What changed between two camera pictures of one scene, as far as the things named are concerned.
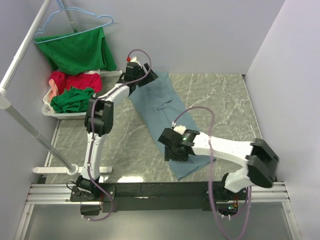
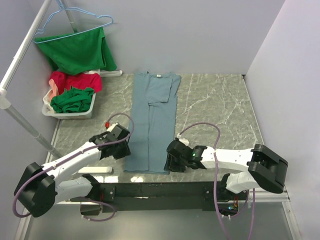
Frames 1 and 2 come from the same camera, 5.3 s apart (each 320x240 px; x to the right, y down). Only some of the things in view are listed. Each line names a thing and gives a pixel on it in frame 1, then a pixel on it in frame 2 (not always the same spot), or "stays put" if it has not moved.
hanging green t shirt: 84,52 stays put
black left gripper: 149,77 → 126,151
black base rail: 138,197 stays put
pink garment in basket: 54,91 stays put
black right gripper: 169,154 → 170,164
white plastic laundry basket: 48,110 stays put
